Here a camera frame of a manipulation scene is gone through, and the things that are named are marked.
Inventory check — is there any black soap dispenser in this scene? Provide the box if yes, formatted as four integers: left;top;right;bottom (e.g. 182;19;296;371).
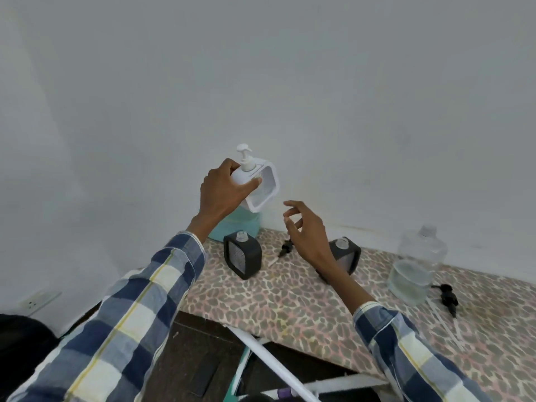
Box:
223;231;264;281
322;236;362;283

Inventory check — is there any white wall socket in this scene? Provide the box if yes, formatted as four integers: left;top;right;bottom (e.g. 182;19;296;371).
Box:
18;290;63;311

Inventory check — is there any person's right forearm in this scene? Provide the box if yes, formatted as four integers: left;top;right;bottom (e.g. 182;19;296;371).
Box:
314;261;495;402

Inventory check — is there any teal plastic basket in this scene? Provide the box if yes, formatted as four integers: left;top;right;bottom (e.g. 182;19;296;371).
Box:
208;204;261;243

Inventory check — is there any tall clear plastic bottle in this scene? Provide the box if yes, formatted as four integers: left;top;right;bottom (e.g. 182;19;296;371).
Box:
386;224;448;307

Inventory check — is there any person's left hand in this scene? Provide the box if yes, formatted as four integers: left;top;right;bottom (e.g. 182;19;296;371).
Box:
186;157;264;243

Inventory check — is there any person's left forearm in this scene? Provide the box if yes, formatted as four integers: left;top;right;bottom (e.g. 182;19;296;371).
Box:
8;213;221;402

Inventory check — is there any white square dispenser bottle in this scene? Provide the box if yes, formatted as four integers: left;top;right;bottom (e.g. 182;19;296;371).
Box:
230;157;280;213

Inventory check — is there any long-tube black pump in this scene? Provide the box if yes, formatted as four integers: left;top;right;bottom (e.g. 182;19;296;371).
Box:
426;283;466;353

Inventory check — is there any black bag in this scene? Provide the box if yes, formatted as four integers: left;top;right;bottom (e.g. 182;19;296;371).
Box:
0;313;59;402

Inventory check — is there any white pump head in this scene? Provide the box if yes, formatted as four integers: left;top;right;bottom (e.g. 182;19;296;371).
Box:
236;143;257;172

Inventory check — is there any leopard print ironing board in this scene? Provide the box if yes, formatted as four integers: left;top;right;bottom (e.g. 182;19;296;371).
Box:
178;226;536;402

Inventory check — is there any person's right hand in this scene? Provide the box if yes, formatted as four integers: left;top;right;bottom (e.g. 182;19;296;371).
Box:
283;199;336;275

